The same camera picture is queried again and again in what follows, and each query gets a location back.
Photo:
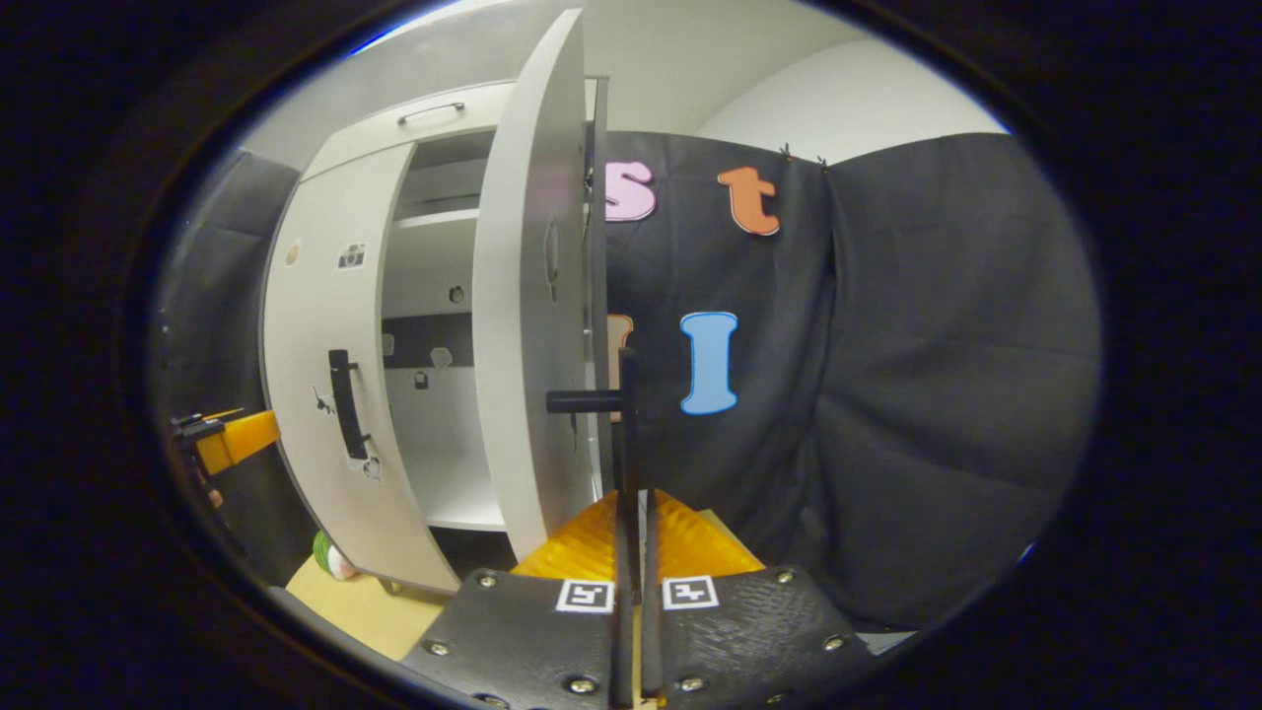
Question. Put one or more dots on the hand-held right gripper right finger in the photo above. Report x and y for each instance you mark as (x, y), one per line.
(651, 631)

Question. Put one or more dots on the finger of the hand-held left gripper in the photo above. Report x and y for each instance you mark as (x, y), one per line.
(242, 439)

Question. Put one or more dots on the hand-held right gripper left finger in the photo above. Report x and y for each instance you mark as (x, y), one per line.
(621, 631)

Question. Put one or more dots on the cabinet door with camera sticker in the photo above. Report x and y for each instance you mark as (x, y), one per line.
(315, 325)

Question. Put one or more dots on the white double-door shoe cabinet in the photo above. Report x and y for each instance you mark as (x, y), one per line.
(434, 296)

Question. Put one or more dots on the cabinet door with headphone sticker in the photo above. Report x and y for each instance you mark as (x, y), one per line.
(518, 296)

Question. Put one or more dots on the white cabinet shelf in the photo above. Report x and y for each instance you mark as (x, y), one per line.
(434, 219)
(454, 493)

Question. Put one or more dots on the white cabinet drawer front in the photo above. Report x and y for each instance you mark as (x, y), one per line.
(444, 133)

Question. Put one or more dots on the black backdrop cloth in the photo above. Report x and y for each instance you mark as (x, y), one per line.
(907, 375)
(207, 296)

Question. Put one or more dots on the green and pink toy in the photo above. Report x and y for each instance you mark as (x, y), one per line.
(333, 558)

